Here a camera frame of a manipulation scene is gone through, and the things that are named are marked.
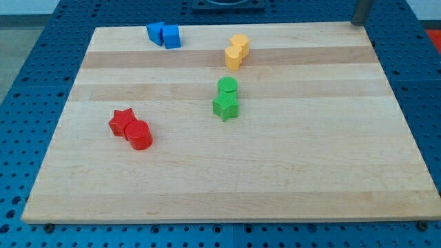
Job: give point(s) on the yellow hexagon block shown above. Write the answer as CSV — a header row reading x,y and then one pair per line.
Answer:
x,y
242,41

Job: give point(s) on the blue cube block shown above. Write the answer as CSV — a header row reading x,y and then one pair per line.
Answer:
x,y
171,36

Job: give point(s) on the blue triangle block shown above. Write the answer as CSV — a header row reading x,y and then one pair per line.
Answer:
x,y
155,33

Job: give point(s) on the green star block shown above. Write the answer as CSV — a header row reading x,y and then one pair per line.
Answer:
x,y
225,105

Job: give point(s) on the green cylinder block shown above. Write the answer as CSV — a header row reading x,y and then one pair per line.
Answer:
x,y
227,84

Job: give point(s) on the wooden board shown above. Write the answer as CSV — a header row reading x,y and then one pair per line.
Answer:
x,y
319,136

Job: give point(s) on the yellow heart block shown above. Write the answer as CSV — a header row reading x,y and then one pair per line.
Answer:
x,y
233,57

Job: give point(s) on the red cylinder block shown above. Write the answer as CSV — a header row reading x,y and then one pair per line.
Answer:
x,y
138,134

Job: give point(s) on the red star block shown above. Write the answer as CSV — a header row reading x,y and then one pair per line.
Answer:
x,y
120,120

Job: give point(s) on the grey metal pusher rod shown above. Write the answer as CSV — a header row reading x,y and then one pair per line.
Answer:
x,y
361,12

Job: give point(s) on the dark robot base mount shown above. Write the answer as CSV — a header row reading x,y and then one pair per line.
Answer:
x,y
227,5

